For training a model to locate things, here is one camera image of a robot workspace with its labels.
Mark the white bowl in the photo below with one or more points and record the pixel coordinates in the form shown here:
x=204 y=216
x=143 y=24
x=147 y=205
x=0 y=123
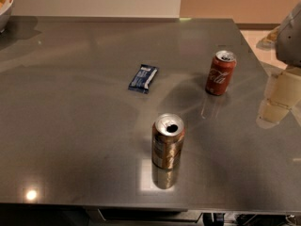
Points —
x=5 y=12

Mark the red Coca-Cola can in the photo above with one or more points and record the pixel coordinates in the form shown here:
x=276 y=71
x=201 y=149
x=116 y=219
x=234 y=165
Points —
x=220 y=73

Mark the blue snack bar wrapper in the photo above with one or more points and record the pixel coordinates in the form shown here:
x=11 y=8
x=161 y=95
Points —
x=143 y=78

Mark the orange soda can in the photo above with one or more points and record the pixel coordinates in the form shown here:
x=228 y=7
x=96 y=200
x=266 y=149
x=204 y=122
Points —
x=167 y=140

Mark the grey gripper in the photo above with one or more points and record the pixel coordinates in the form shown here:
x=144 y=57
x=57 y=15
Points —
x=290 y=41

